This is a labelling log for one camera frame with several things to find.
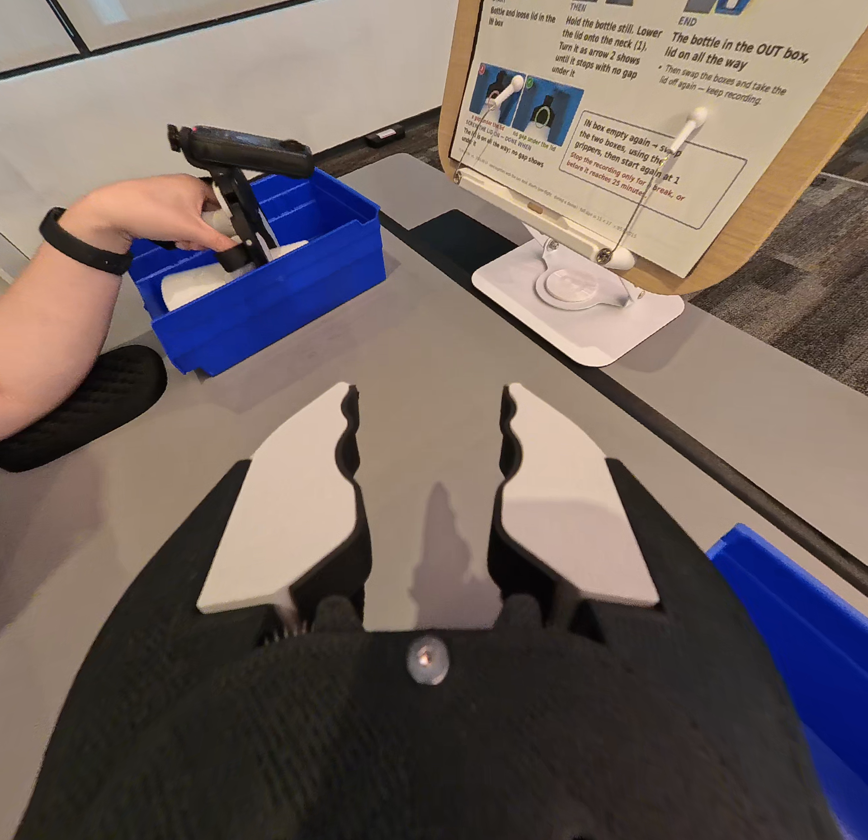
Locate person's left hand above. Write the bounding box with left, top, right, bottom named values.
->
left=68, top=173, right=240, bottom=255

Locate blue plastic bin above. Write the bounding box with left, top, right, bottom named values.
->
left=705, top=523, right=868, bottom=840
left=129, top=169, right=386, bottom=378

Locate wooden display board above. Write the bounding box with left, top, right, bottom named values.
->
left=437, top=0, right=868, bottom=296

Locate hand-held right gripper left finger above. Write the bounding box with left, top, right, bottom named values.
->
left=197, top=382, right=373, bottom=613

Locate white plastic bottle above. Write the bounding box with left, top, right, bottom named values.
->
left=160, top=240, right=310, bottom=312

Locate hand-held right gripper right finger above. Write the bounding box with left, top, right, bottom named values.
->
left=488, top=382, right=660, bottom=608

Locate person's left forearm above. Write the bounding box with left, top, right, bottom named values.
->
left=0, top=240, right=130, bottom=441

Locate printed instruction sheet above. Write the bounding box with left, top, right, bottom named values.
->
left=458, top=0, right=863, bottom=279

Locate black rectangular pad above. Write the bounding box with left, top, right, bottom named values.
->
left=410, top=209, right=519, bottom=263

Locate black wristband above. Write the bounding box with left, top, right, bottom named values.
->
left=38, top=207, right=134, bottom=276

